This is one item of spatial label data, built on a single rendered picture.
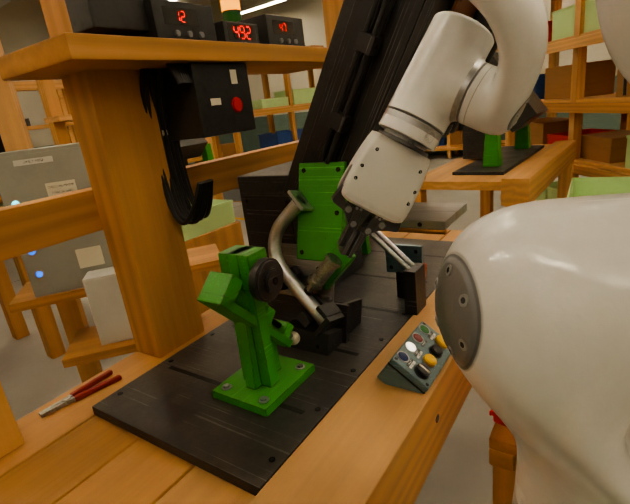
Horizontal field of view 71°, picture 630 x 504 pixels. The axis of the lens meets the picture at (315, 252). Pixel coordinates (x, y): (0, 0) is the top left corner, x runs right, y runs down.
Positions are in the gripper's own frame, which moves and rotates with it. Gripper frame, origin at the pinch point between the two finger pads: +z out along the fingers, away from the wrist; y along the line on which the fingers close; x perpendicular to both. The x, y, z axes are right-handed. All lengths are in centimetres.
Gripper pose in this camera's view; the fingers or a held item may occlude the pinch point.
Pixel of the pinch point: (350, 241)
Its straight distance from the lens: 64.1
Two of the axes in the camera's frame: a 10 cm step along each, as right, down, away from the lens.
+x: 1.0, 3.0, -9.5
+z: -4.5, 8.6, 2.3
